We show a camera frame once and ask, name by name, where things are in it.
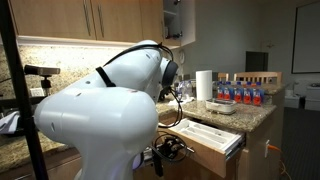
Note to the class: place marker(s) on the white paper towel roll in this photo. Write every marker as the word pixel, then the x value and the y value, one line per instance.
pixel 204 85

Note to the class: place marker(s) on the white cabinet door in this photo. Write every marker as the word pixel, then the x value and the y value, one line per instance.
pixel 188 20

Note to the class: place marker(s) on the white crumpled cloth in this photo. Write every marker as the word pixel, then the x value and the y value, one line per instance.
pixel 8 123

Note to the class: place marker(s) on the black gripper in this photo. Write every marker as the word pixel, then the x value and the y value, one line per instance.
pixel 170 148

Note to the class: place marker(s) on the dark window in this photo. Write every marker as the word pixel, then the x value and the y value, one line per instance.
pixel 256 61

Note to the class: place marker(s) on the wooden upper cabinet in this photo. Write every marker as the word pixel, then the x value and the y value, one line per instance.
pixel 66 16

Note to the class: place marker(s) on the wooden base cabinet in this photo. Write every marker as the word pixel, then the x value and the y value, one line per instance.
pixel 256 133

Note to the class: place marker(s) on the water bottle red label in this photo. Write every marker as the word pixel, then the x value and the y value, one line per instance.
pixel 237 94
pixel 247 96
pixel 220 91
pixel 257 96
pixel 228 92

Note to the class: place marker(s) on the gray camera on stand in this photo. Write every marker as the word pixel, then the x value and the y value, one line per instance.
pixel 41 70

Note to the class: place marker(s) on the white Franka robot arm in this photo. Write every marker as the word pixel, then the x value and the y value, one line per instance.
pixel 100 120

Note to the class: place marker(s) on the white wall phone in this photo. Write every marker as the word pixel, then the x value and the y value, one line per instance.
pixel 181 56

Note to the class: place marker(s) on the white plastic lidded container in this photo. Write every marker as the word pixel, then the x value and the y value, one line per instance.
pixel 220 106

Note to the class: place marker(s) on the white wall board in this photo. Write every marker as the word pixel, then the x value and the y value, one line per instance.
pixel 306 36

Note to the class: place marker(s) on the white paper sheet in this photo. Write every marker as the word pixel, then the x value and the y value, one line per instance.
pixel 181 101

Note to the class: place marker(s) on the white cutlery tray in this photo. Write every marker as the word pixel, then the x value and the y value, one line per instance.
pixel 213 133

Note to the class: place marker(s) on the narrow wooden chair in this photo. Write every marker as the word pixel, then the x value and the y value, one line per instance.
pixel 223 77

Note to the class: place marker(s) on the clear plastic bag of bottles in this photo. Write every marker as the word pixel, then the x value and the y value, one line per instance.
pixel 184 90

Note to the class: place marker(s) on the black tripod pole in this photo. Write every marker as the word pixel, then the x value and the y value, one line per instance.
pixel 20 100

